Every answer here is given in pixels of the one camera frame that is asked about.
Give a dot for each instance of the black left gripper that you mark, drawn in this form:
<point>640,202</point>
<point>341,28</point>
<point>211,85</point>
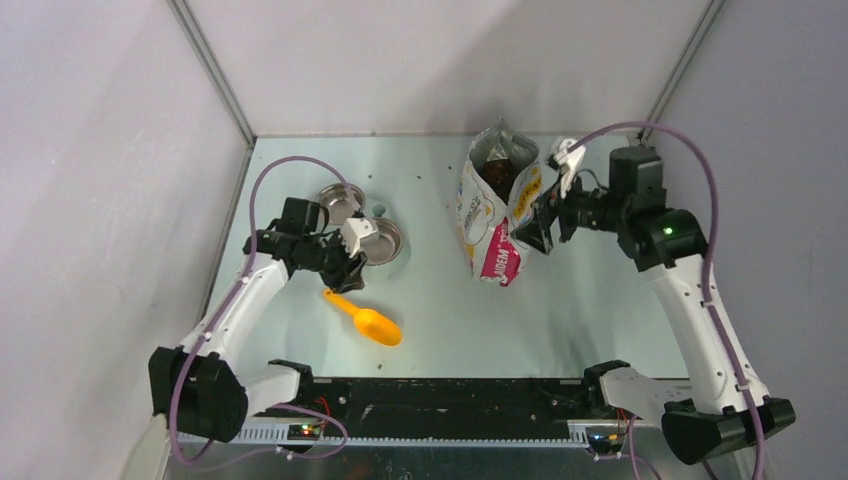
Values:
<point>348,274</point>

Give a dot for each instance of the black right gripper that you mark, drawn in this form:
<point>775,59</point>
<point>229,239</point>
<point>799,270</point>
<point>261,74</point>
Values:
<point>537,233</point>

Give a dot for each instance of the orange plastic scoop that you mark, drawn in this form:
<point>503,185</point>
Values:
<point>368,322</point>

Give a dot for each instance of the white yellow pet food bag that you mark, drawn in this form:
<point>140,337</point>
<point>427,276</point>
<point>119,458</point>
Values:
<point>500,179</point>

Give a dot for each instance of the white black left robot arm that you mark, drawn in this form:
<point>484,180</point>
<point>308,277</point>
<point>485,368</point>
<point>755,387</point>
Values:
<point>195,385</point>

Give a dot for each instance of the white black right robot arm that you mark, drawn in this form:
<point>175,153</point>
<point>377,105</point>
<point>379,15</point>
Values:
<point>726,407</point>

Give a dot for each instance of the steel bowl in green stand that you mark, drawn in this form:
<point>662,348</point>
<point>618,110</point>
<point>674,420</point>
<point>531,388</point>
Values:
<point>387,250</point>

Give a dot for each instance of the small steel bowl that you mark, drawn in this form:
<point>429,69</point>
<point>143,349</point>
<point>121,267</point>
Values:
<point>340,203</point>

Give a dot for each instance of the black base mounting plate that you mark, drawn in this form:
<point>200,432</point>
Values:
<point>456,407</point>

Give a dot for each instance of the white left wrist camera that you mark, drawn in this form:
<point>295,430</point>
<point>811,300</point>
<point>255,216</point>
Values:
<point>355,231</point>

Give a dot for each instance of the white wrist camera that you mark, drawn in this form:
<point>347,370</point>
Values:
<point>566,158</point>
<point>355,231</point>

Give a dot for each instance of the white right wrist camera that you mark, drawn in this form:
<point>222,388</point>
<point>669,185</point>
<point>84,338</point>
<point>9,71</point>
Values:
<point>566,158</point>

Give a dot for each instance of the grey slotted cable duct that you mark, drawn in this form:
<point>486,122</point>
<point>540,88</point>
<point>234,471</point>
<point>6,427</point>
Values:
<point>294,435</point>

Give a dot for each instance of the aluminium frame post left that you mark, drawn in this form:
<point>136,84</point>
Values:
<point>198,41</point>

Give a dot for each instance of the aluminium frame post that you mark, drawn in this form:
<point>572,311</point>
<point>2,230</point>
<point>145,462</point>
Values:
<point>198,41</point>
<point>699,34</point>

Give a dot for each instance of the aluminium frame post right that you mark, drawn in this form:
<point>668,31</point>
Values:
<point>699,34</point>

